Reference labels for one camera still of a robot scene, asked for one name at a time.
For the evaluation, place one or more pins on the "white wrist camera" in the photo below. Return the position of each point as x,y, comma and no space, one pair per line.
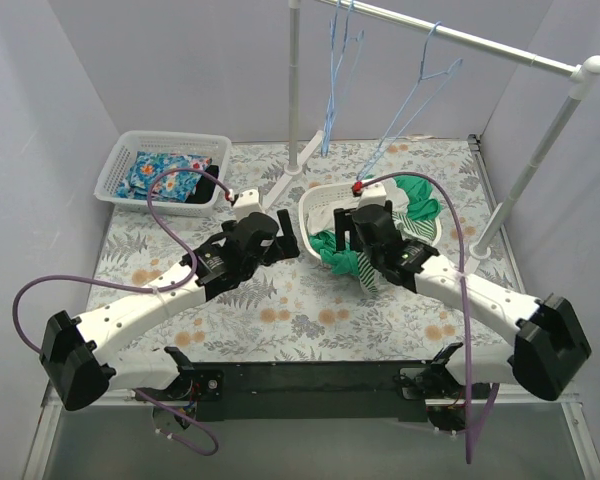
374,194
247,200

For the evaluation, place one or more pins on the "black folded cloth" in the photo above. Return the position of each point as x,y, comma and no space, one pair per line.
203,192

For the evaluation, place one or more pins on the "white rectangular lattice basket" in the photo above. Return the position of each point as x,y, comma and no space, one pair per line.
124,152

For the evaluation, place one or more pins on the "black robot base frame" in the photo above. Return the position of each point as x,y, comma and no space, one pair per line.
404,390

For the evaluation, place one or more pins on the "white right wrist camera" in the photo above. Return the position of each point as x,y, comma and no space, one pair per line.
374,194

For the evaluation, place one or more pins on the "green white striped tank top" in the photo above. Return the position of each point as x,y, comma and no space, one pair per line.
427,231

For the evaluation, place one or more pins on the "floral patterned table mat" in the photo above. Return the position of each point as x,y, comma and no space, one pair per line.
298,310

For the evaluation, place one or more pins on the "blue wire hanger pair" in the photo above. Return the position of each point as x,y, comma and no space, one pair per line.
340,40

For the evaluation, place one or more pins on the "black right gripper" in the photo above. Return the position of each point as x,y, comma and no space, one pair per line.
345,232

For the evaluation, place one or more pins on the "green shirt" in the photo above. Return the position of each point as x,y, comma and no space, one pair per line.
422,206

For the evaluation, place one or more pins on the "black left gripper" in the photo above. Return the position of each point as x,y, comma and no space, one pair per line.
280,243

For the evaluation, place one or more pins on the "white perforated laundry basket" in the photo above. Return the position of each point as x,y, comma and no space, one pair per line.
316,207

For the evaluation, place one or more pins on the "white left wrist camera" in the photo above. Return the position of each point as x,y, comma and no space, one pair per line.
247,200

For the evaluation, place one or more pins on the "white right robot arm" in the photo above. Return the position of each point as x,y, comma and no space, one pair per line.
544,344

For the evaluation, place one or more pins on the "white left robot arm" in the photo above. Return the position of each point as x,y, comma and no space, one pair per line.
86,356

